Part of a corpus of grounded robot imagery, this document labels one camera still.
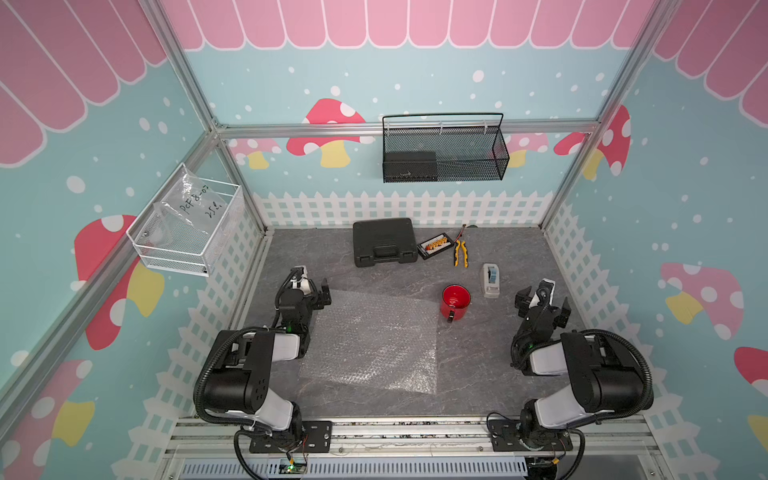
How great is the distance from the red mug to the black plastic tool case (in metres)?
0.21

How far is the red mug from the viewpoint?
37.0 inches

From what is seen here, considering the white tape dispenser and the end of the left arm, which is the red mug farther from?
the end of the left arm

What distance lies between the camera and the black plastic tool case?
1078 mm

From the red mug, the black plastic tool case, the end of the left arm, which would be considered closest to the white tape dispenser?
the red mug

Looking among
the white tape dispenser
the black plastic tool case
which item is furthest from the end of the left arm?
the white tape dispenser

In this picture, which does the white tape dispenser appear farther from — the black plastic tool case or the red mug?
the black plastic tool case

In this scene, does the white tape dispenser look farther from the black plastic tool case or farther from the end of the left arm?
the end of the left arm

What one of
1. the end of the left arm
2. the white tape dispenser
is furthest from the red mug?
the end of the left arm
